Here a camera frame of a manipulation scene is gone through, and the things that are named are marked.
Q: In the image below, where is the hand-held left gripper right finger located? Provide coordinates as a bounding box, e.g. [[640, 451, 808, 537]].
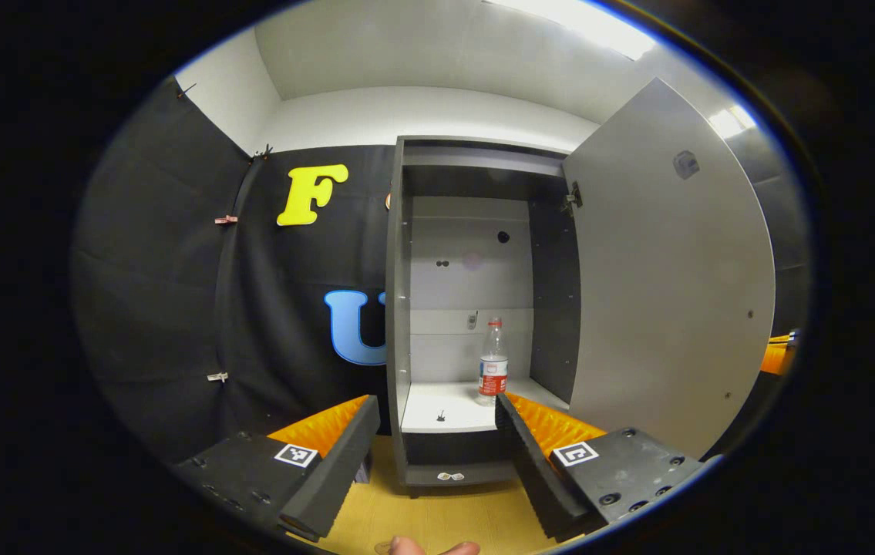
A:
[[494, 392, 719, 543]]

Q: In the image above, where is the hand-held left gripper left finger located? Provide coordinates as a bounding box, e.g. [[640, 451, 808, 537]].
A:
[[171, 395, 381, 542]]

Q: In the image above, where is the clear plastic bottle red label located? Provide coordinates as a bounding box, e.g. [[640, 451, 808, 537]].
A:
[[477, 318, 510, 408]]

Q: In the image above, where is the beige cabinet door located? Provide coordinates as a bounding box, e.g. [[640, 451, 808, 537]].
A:
[[563, 76, 777, 461]]

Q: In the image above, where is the grey cabinet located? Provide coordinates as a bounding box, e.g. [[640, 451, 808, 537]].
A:
[[385, 135, 584, 498]]

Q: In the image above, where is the white cabinet shelf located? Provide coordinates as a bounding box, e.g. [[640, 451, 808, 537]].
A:
[[400, 378, 570, 434]]

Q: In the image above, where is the black backdrop cloth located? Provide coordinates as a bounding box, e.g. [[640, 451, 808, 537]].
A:
[[71, 76, 812, 463]]

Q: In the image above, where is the small ceiling light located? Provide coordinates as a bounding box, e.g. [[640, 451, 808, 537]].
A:
[[707, 104, 758, 140]]

